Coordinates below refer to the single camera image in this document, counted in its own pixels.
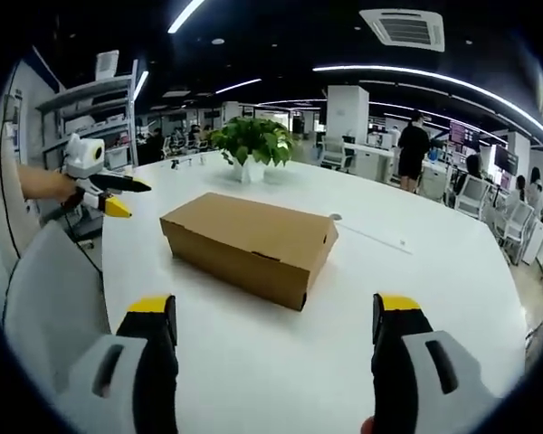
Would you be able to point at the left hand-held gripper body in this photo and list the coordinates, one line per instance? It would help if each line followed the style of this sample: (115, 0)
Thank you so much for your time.
(85, 159)

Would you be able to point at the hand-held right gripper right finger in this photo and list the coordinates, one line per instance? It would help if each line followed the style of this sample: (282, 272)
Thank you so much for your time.
(427, 375)

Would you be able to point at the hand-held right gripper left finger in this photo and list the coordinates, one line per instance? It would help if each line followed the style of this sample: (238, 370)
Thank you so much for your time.
(117, 375)

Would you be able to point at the brown cardboard shoe box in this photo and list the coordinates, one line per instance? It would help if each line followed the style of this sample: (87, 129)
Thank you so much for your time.
(253, 239)

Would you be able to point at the person's left hand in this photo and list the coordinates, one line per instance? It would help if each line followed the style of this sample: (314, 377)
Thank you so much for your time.
(74, 193)

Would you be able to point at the person's right hand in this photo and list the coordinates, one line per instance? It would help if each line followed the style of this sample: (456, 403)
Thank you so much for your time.
(368, 425)

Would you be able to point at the grey metal shelf rack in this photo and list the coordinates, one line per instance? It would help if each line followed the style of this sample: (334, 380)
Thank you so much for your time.
(97, 119)

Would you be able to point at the grey chair back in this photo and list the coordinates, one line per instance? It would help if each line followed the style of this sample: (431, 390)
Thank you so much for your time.
(56, 312)

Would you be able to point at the white plant pot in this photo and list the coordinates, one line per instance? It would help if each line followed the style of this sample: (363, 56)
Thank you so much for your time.
(249, 172)

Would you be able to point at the green potted plant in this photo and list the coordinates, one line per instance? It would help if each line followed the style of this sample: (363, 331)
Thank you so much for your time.
(254, 139)

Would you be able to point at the white office chair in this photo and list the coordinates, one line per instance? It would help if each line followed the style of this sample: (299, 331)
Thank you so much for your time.
(332, 151)
(473, 194)
(518, 226)

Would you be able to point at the white square pillar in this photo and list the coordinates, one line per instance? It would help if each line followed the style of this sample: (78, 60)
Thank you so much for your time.
(346, 113)

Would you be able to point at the ceiling air conditioner vent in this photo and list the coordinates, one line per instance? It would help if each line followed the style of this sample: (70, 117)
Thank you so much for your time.
(405, 28)

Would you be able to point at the wall monitor screen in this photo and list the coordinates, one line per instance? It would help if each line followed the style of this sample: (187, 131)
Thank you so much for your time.
(506, 159)

